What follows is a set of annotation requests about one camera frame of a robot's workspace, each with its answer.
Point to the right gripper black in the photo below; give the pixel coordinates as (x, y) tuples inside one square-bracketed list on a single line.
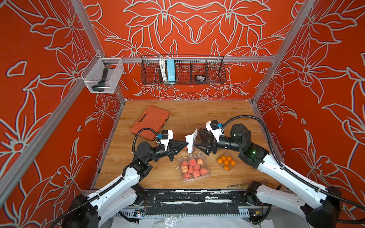
[(210, 145)]

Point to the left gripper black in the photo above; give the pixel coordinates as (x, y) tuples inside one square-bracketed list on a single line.
[(171, 154)]

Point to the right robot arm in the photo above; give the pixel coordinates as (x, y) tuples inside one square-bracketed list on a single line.
[(319, 205)]

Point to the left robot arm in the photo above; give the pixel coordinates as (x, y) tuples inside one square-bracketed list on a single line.
[(93, 210)]

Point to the grape clamshell box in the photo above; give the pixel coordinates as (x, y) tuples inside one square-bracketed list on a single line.
[(202, 130)]

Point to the large peach clamshell box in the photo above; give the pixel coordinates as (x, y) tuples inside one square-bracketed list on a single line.
[(194, 167)]

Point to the orange plastic tool case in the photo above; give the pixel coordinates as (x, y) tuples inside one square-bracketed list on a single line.
[(153, 117)]

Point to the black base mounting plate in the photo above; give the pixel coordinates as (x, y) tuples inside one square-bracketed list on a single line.
[(160, 203)]

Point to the light blue box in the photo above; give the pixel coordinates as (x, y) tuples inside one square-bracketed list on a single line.
[(170, 63)]

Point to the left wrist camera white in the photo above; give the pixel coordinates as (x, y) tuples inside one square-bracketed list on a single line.
[(164, 138)]

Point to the black wire wall basket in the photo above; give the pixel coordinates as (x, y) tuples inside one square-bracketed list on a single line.
[(187, 67)]

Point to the clear acrylic wall bin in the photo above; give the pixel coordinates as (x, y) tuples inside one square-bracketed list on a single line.
[(94, 71)]

